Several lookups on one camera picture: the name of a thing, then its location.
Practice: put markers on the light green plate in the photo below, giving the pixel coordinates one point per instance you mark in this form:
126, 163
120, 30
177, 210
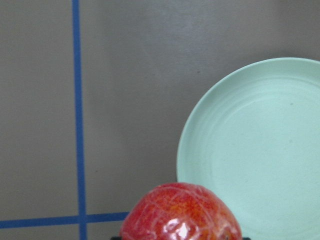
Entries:
254, 140

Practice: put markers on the red pomegranate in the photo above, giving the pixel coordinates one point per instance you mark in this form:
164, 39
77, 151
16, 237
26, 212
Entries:
180, 211

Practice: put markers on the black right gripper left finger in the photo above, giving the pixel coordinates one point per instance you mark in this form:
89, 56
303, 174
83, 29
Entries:
115, 238

